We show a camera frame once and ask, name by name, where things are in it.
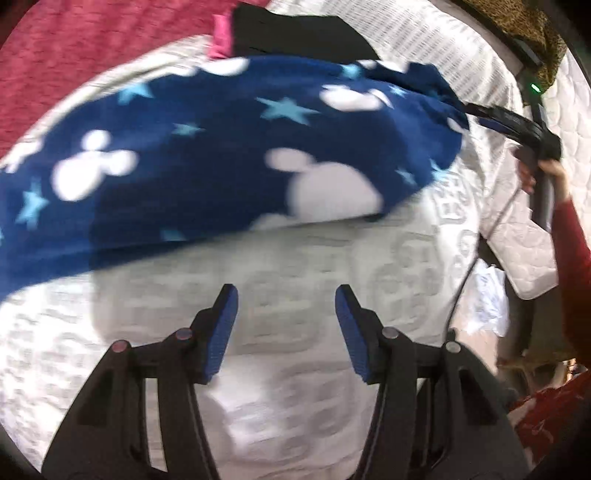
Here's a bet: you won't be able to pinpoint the person's right forearm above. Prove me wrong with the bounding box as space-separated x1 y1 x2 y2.
550 194 591 361

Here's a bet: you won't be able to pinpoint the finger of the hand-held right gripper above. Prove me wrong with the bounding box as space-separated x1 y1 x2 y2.
464 102 529 140

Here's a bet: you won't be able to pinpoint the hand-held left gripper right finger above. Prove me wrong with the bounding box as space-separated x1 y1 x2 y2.
335 284 532 480

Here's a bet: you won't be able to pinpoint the red patterned cloth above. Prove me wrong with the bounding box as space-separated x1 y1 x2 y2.
512 368 591 468

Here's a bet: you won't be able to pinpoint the red fuzzy blanket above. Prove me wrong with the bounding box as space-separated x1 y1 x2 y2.
0 0 269 158

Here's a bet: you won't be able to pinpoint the black cloth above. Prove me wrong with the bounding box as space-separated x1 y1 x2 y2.
231 3 382 64

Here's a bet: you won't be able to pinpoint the white quilted mattress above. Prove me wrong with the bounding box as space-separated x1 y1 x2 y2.
479 54 591 302

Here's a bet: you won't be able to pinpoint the white patterned bedspread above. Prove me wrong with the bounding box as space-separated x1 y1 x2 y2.
0 0 525 480

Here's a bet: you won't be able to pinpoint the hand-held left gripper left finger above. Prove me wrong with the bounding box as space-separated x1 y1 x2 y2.
41 283 239 480

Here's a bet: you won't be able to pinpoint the blue star print pants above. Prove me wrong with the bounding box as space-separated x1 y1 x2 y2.
0 55 471 306

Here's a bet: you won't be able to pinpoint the person's right hand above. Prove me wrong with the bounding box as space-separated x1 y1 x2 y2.
515 147 570 203

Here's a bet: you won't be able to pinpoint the pink cloth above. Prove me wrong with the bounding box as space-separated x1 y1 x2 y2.
208 13 235 60

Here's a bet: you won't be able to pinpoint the white crumpled cloth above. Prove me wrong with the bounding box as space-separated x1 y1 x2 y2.
470 264 509 339

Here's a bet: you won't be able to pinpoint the leopard print cloth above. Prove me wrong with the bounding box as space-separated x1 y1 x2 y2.
498 0 570 94

